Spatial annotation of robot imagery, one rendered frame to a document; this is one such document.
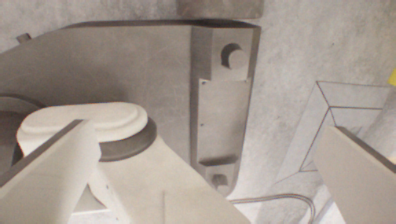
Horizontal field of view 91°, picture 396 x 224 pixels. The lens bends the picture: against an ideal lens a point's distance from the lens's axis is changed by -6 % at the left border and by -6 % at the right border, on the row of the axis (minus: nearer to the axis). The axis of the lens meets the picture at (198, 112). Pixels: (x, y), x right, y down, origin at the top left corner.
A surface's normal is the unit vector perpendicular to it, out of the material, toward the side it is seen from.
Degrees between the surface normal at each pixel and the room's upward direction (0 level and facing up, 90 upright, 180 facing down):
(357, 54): 0
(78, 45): 0
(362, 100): 10
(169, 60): 0
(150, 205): 90
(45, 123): 90
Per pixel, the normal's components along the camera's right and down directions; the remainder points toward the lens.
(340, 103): 0.20, 0.32
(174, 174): 0.02, -0.88
